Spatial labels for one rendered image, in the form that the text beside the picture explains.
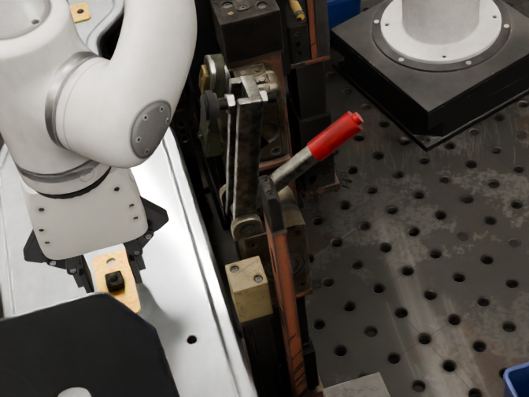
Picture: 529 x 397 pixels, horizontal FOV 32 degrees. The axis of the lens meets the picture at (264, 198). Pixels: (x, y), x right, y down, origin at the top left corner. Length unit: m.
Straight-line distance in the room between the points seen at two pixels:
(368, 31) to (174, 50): 0.86
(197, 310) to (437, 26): 0.70
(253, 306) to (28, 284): 0.25
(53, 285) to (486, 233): 0.64
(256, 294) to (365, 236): 0.50
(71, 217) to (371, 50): 0.77
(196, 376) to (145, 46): 0.34
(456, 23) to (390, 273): 0.41
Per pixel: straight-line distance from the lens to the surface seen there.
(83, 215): 0.83
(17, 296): 0.98
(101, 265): 0.97
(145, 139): 0.68
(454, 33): 1.46
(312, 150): 0.86
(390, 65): 1.45
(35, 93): 0.70
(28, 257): 0.89
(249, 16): 1.03
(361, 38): 1.51
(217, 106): 0.79
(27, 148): 0.75
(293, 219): 0.90
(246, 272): 0.85
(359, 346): 1.23
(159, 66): 0.67
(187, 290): 0.93
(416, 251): 1.31
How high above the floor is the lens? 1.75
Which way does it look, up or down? 49 degrees down
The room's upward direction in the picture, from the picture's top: 9 degrees counter-clockwise
